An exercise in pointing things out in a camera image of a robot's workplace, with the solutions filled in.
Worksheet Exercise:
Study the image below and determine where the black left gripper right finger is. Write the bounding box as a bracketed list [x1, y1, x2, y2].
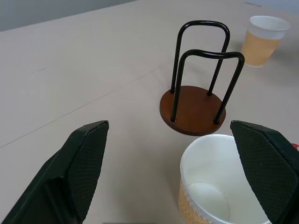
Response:
[230, 120, 299, 224]

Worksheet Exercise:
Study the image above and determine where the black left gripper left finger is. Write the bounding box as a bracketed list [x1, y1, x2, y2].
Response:
[0, 120, 110, 224]

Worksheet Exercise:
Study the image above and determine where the orange ribbed paper cup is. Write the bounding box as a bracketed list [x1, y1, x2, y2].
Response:
[240, 15, 292, 68]
[179, 134, 273, 224]

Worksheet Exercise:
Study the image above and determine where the wire cup holder wooden base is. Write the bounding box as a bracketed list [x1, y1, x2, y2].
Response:
[159, 20, 245, 137]

